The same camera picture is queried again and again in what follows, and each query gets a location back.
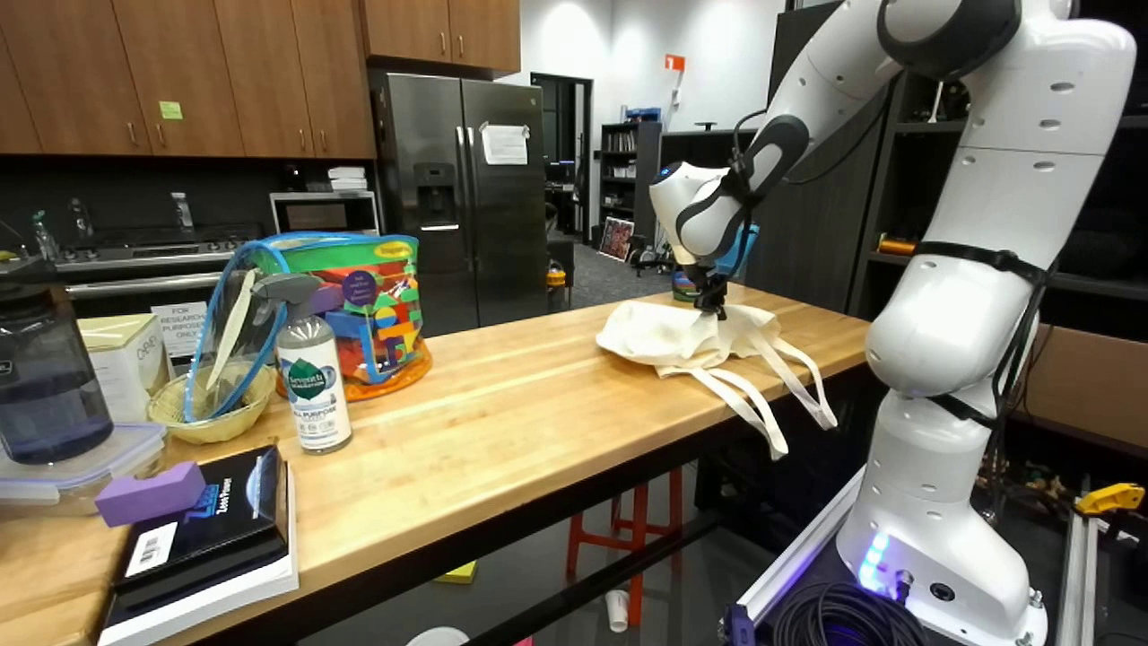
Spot white box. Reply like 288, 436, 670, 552
77, 313, 172, 425

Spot clear flat plastic container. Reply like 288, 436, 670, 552
0, 419, 169, 508

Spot white paper on refrigerator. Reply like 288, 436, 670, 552
476, 123, 536, 172

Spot white bottle green label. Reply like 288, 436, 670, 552
274, 283, 357, 455

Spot wooden stool orange legs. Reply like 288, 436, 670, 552
562, 471, 684, 632

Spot silver microwave oven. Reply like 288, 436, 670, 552
266, 190, 384, 236

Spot white stack on microwave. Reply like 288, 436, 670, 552
324, 163, 372, 198

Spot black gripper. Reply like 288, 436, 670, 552
693, 261, 734, 315

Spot white cup on floor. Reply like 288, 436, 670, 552
602, 587, 635, 636

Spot stainless steel refrigerator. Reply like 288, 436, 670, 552
371, 69, 553, 339

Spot clear bag of colourful blocks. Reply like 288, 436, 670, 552
255, 229, 434, 407

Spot black metal table frame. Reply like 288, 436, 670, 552
297, 362, 884, 646

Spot wooden cabinet above refrigerator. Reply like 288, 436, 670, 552
360, 0, 523, 78

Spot white cloth shopping bag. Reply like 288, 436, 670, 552
592, 300, 842, 462

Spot coiled black cables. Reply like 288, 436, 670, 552
776, 587, 926, 646

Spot yellow handled tool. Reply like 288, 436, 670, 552
1074, 479, 1148, 520

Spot yellow bowl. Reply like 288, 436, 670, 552
146, 362, 280, 448

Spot brown board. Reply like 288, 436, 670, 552
1019, 320, 1148, 462

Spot purple block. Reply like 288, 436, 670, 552
92, 460, 210, 533

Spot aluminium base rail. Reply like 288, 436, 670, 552
731, 471, 864, 632

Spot wooden wall cabinets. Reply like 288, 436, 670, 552
0, 0, 381, 163

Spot clear glass jar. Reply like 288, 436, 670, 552
0, 254, 119, 468

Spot black background shelf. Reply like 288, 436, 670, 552
595, 118, 668, 261

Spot stainless steel oven range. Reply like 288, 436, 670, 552
49, 245, 245, 320

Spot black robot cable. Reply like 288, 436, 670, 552
705, 103, 1055, 436

